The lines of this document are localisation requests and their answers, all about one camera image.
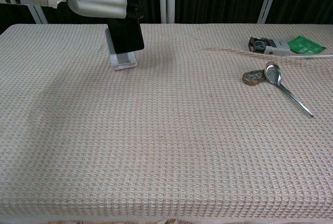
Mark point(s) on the clear plastic straw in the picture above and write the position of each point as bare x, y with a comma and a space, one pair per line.
312, 56

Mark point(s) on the grey black date stamp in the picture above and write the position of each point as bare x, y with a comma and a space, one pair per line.
275, 47

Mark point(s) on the small brass caster wheel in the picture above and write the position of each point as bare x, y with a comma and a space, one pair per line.
251, 78

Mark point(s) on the green foil packet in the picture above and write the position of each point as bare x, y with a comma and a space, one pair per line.
304, 44

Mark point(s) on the metal spoon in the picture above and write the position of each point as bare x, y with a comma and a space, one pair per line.
271, 73

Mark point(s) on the beige waffle weave tablecloth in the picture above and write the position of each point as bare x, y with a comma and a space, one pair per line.
156, 130

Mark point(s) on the black smartphone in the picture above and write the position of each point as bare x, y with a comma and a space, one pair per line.
126, 37

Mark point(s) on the white folding phone stand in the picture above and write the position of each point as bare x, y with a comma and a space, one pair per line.
125, 61

